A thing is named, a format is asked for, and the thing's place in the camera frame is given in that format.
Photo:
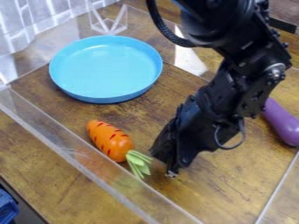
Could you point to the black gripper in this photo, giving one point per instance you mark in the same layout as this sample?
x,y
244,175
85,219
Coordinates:
x,y
197,130

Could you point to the orange toy carrot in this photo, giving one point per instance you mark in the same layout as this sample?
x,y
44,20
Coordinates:
x,y
114,144

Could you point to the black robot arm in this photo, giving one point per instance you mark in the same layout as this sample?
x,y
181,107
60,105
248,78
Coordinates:
x,y
232,27

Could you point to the purple toy eggplant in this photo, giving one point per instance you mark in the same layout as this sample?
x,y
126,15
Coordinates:
x,y
283,122

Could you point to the blue plastic plate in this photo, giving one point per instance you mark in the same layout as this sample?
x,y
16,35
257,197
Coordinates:
x,y
105,69

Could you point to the blue object at corner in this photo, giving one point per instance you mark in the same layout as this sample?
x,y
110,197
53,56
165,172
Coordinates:
x,y
8,208

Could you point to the clear acrylic enclosure wall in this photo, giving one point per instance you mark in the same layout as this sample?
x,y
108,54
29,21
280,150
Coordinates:
x,y
76,187

